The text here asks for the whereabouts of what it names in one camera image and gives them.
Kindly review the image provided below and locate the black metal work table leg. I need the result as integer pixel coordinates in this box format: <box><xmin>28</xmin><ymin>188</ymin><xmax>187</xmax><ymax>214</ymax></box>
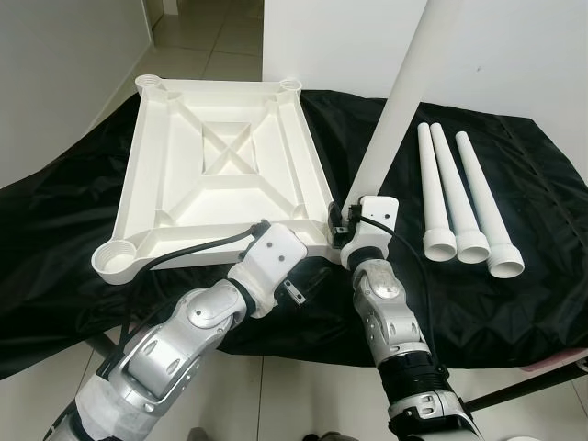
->
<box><xmin>464</xmin><ymin>363</ymin><xmax>588</xmax><ymax>414</ymax></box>

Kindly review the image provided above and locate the white plastic children table top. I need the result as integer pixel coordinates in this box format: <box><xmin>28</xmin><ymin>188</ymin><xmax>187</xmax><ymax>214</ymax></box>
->
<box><xmin>92</xmin><ymin>75</ymin><xmax>336</xmax><ymax>284</ymax></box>

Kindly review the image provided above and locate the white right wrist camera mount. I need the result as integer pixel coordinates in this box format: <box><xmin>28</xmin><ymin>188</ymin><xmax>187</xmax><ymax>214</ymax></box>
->
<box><xmin>342</xmin><ymin>195</ymin><xmax>399</xmax><ymax>269</ymax></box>

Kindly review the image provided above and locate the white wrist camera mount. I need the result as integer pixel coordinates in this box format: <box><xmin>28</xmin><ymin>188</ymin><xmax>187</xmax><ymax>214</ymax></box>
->
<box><xmin>227</xmin><ymin>220</ymin><xmax>309</xmax><ymax>318</ymax></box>
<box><xmin>342</xmin><ymin>195</ymin><xmax>399</xmax><ymax>269</ymax></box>

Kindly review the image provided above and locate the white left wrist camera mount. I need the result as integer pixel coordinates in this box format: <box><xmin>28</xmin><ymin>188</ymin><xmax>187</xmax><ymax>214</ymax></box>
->
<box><xmin>227</xmin><ymin>220</ymin><xmax>309</xmax><ymax>318</ymax></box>

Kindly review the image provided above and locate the pink table corner piece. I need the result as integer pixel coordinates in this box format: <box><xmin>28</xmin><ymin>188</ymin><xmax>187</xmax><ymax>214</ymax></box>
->
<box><xmin>519</xmin><ymin>354</ymin><xmax>588</xmax><ymax>373</ymax></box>

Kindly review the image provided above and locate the black cloth table cover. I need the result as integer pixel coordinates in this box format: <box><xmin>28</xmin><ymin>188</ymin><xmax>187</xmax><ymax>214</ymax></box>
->
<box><xmin>0</xmin><ymin>87</ymin><xmax>588</xmax><ymax>378</ymax></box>

